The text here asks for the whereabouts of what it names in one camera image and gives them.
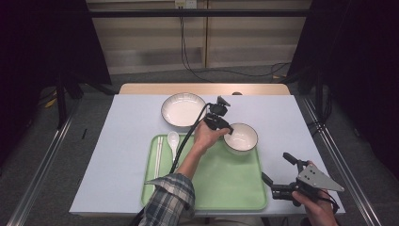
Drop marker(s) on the black curtain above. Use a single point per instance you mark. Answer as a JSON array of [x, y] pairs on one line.
[[37, 47], [360, 62]]

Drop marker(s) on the metal floor rail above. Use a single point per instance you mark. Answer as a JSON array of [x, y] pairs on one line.
[[342, 150], [40, 169]]

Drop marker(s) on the wooden post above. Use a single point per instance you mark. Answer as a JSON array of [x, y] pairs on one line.
[[206, 40]]

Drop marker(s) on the small black stick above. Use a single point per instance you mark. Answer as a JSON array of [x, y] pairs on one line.
[[84, 133]]

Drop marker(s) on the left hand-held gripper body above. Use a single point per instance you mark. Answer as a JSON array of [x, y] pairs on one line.
[[216, 121]]

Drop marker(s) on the person's left hand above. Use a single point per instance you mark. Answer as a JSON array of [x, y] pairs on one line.
[[204, 138]]

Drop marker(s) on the white bowl with dark rim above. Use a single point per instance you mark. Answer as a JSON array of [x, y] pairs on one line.
[[241, 138]]

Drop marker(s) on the person's right hand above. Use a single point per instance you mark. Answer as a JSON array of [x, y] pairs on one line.
[[320, 210]]

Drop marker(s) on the white wall socket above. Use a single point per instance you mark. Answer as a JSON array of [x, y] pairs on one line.
[[185, 3]]

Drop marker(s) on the white ceramic spoon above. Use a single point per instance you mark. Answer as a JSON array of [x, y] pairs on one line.
[[173, 139]]

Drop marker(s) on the black horizontal bar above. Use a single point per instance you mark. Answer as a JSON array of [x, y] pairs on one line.
[[141, 13]]

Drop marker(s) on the wooden table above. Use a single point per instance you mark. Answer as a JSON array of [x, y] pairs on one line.
[[150, 88]]

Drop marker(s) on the pale green tray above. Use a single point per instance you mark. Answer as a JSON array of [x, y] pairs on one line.
[[226, 179]]

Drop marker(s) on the black stand pole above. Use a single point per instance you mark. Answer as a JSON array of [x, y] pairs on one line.
[[61, 103]]

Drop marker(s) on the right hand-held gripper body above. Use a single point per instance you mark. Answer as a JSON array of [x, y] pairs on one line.
[[313, 179]]

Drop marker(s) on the white plate with dark rim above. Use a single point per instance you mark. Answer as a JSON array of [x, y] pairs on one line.
[[183, 109]]

